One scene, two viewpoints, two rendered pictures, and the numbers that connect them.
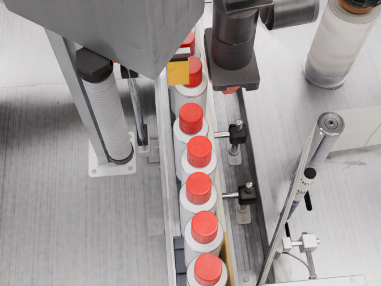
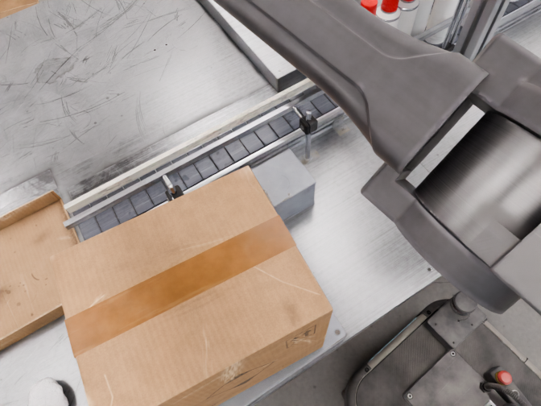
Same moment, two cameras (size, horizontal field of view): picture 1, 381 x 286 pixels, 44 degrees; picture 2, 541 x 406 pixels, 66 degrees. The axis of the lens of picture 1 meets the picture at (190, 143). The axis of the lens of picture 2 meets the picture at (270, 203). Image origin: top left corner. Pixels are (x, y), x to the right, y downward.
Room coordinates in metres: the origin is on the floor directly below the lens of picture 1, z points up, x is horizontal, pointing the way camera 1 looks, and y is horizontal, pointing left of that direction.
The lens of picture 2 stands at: (1.01, 0.60, 1.63)
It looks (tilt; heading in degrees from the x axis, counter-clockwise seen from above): 62 degrees down; 251
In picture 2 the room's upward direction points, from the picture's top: 8 degrees counter-clockwise
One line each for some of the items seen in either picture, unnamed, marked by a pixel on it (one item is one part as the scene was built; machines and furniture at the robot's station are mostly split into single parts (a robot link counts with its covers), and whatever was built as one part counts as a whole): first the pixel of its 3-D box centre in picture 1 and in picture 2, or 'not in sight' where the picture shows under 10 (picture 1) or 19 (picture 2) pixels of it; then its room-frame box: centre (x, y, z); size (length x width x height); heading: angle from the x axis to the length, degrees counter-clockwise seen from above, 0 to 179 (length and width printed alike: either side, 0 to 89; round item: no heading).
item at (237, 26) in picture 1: (240, 13); not in sight; (0.41, -0.06, 1.18); 0.07 x 0.06 x 0.07; 103
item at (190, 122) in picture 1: (190, 145); (446, 2); (0.32, 0.00, 0.98); 0.05 x 0.05 x 0.20
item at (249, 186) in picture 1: (236, 197); not in sight; (0.27, -0.08, 0.89); 0.06 x 0.03 x 0.12; 96
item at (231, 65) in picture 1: (232, 45); not in sight; (0.40, -0.06, 1.12); 0.10 x 0.07 x 0.07; 7
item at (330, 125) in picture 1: (314, 151); not in sight; (0.32, -0.19, 0.97); 0.05 x 0.05 x 0.19
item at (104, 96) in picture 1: (109, 114); not in sight; (0.26, 0.09, 1.18); 0.04 x 0.04 x 0.21
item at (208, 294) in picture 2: not in sight; (204, 307); (1.07, 0.40, 0.99); 0.30 x 0.24 x 0.27; 1
